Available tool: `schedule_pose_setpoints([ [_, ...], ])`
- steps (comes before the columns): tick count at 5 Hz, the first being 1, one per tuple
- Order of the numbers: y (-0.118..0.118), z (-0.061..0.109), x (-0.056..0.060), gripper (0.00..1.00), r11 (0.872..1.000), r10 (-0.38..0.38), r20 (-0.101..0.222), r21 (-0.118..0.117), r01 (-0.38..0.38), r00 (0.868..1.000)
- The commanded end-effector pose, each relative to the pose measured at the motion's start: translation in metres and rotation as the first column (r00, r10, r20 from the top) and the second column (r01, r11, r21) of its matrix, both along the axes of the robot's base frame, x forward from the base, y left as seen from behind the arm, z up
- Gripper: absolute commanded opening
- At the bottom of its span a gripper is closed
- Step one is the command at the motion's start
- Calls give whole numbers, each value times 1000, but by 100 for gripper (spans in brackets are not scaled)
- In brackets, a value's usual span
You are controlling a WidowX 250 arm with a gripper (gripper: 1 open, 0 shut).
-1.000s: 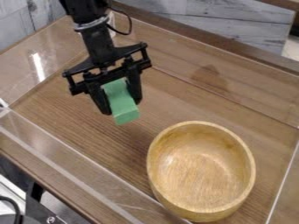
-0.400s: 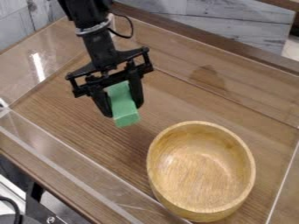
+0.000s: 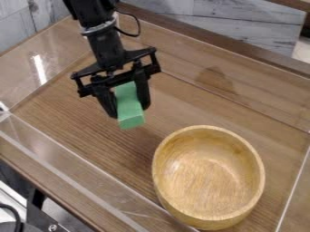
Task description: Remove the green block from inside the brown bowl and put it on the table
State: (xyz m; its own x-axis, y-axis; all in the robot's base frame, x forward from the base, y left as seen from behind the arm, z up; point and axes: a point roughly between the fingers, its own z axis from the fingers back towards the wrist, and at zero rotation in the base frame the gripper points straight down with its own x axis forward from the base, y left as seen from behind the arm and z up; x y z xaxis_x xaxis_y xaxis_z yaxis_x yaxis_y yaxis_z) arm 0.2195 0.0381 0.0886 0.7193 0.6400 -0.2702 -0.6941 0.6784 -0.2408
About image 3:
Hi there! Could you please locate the black device with bolt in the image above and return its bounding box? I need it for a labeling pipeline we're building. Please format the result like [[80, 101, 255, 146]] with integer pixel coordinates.
[[26, 205, 71, 232]]

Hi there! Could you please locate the brown wooden bowl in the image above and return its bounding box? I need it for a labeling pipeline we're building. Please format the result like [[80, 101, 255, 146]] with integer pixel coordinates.
[[151, 125, 266, 230]]

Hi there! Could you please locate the black cable below table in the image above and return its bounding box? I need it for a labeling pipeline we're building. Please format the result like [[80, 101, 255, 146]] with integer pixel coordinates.
[[0, 202, 23, 232]]

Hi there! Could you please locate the green rectangular block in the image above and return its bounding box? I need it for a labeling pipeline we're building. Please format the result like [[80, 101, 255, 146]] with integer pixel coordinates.
[[115, 82, 146, 130]]

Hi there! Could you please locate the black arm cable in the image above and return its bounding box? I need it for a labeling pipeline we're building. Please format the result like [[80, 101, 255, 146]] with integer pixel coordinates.
[[114, 8, 143, 38]]

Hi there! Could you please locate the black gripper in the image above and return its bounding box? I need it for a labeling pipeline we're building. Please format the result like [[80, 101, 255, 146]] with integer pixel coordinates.
[[71, 27, 162, 119]]

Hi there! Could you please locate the black table leg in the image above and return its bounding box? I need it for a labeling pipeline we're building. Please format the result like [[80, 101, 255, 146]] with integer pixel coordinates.
[[28, 188, 47, 209]]

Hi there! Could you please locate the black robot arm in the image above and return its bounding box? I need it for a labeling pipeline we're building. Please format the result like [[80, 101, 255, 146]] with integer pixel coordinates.
[[63, 0, 162, 119]]

